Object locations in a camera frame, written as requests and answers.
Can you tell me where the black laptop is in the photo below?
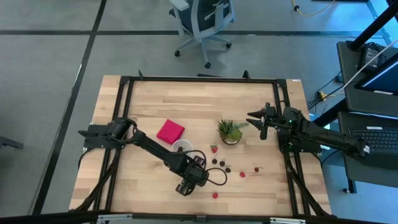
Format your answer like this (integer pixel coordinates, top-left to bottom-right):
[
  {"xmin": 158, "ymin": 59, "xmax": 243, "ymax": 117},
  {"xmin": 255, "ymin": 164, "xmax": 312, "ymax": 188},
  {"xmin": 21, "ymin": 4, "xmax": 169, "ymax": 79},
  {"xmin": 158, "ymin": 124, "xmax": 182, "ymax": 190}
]
[{"xmin": 348, "ymin": 126, "xmax": 398, "ymax": 162}]

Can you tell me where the computer monitor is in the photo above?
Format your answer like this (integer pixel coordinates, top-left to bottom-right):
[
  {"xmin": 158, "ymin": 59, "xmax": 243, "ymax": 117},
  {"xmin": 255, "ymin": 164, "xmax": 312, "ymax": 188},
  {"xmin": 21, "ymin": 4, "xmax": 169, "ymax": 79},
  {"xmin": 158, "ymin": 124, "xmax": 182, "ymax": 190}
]
[{"xmin": 354, "ymin": 52, "xmax": 398, "ymax": 96}]

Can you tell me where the white and dark office chair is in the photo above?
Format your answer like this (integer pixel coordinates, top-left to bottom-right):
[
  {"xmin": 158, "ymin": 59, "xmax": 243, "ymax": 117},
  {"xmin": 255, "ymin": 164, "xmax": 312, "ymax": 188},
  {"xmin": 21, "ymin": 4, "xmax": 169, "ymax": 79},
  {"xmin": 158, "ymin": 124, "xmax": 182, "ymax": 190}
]
[{"xmin": 169, "ymin": 0, "xmax": 236, "ymax": 69}]

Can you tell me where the black power adapter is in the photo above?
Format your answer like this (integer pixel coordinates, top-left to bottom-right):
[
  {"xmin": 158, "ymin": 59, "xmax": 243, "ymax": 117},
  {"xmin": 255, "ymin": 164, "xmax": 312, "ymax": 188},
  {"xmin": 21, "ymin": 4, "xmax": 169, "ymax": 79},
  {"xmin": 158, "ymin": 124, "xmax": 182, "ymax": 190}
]
[{"xmin": 360, "ymin": 43, "xmax": 385, "ymax": 71}]

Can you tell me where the black diagonal beam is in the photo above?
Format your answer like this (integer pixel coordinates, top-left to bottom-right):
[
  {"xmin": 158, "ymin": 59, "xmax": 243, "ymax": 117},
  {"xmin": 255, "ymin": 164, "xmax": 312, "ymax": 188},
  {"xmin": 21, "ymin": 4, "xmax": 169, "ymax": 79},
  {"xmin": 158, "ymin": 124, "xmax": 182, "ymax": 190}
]
[
  {"xmin": 313, "ymin": 101, "xmax": 348, "ymax": 128},
  {"xmin": 349, "ymin": 2, "xmax": 398, "ymax": 50}
]

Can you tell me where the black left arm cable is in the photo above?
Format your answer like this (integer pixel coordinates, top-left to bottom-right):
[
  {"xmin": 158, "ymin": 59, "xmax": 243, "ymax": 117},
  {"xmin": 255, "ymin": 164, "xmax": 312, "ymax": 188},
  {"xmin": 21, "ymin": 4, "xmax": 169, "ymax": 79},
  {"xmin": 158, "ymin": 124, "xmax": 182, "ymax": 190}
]
[{"xmin": 183, "ymin": 149, "xmax": 228, "ymax": 187}]

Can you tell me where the clear plastic round container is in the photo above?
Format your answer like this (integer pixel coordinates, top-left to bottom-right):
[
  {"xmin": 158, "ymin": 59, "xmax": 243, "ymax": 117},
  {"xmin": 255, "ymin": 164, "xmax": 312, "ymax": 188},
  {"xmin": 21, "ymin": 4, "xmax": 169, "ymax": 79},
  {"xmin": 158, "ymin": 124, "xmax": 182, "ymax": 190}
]
[{"xmin": 171, "ymin": 139, "xmax": 194, "ymax": 158}]

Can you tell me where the yellow floor cable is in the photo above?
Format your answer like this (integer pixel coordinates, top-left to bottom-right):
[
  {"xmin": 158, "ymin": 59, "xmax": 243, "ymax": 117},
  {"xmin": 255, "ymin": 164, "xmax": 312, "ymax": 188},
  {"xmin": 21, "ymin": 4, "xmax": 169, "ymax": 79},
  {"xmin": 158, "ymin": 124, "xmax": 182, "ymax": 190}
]
[{"xmin": 290, "ymin": 0, "xmax": 338, "ymax": 18}]

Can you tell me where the black desk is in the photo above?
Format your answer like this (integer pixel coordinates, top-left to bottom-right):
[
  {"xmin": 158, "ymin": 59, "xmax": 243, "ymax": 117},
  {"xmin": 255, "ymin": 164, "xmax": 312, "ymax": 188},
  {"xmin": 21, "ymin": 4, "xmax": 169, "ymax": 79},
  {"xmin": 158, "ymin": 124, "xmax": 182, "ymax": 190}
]
[{"xmin": 336, "ymin": 40, "xmax": 398, "ymax": 194}]

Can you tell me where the white cable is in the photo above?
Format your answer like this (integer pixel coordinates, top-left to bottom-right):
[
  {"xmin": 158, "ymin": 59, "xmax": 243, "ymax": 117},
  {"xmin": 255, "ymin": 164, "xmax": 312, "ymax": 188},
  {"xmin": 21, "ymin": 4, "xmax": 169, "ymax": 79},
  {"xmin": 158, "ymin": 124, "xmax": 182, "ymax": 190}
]
[{"xmin": 341, "ymin": 39, "xmax": 398, "ymax": 91}]

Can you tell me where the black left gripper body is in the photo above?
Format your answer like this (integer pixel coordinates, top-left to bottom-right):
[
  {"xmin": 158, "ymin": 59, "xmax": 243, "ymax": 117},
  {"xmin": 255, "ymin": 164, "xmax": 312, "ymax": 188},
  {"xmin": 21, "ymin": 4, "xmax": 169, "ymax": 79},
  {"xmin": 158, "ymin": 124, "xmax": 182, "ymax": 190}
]
[{"xmin": 175, "ymin": 155, "xmax": 210, "ymax": 197}]

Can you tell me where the succulent plant in pot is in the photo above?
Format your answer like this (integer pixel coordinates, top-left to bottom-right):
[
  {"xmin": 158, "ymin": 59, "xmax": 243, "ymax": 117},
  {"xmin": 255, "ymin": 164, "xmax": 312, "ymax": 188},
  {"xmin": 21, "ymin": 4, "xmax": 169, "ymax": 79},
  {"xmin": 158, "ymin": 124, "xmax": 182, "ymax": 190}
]
[{"xmin": 216, "ymin": 119, "xmax": 250, "ymax": 146}]

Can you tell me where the grey chair leg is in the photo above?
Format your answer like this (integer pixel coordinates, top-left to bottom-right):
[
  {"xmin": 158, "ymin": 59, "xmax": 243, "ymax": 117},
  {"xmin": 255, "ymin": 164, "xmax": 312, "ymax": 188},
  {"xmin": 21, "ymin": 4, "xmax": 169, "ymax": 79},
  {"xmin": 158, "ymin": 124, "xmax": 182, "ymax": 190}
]
[{"xmin": 0, "ymin": 136, "xmax": 24, "ymax": 151}]

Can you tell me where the silver metal bracket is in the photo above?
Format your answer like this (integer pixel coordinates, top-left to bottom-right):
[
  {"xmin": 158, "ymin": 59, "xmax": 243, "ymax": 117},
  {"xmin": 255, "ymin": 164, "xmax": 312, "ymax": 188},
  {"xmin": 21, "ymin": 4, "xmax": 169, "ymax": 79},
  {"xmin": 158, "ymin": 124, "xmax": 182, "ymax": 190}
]
[
  {"xmin": 269, "ymin": 217, "xmax": 307, "ymax": 224},
  {"xmin": 98, "ymin": 213, "xmax": 133, "ymax": 224}
]

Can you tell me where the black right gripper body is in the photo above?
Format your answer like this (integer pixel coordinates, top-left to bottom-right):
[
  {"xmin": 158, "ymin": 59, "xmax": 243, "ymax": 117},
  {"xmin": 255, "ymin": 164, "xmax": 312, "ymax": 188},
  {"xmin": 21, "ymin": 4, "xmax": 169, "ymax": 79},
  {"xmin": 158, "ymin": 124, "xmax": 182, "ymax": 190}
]
[{"xmin": 260, "ymin": 101, "xmax": 285, "ymax": 141}]

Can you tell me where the red folded cloth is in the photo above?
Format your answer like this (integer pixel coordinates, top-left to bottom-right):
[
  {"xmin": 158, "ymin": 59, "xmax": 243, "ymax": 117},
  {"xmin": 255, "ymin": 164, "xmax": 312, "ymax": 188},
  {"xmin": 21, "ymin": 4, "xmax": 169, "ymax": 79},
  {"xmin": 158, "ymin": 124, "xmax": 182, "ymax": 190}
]
[{"xmin": 155, "ymin": 119, "xmax": 186, "ymax": 145}]

